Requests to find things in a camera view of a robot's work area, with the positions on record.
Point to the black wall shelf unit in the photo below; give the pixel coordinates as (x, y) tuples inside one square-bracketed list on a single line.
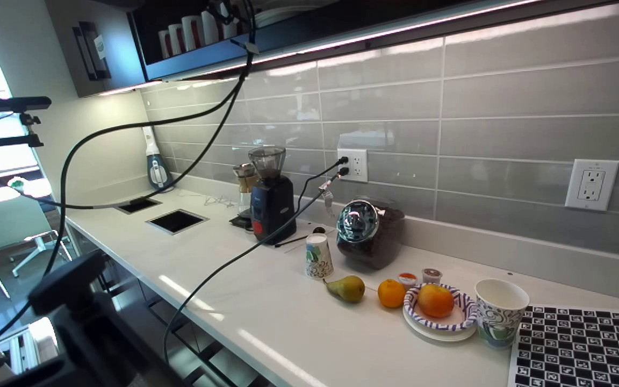
[(128, 44)]

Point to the black camera on stand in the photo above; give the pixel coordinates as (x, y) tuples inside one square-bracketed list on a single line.
[(21, 108)]

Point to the white wall outlet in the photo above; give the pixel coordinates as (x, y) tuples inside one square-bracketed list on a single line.
[(591, 183), (354, 162)]

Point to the large patterned paper cup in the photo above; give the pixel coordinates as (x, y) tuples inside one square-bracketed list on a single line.
[(498, 307)]

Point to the orange fruit on plate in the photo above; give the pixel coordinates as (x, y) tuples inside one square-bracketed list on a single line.
[(434, 301)]

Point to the patterned paper plate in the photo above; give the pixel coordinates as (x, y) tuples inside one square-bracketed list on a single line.
[(458, 324)]

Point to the black coffee grinder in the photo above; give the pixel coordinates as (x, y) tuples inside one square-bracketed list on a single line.
[(272, 196)]

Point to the white office chair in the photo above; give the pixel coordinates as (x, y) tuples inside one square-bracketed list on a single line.
[(21, 220)]

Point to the right white wall outlet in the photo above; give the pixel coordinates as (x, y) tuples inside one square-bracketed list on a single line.
[(591, 183)]

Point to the black white checker board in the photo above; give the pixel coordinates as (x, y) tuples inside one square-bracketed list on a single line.
[(565, 346)]

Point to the green pear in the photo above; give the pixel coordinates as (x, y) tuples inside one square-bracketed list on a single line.
[(346, 289)]

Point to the hand soap dispenser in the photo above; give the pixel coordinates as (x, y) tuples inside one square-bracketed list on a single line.
[(158, 172)]

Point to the orange fruit on counter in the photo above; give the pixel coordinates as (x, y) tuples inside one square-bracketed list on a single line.
[(391, 292)]

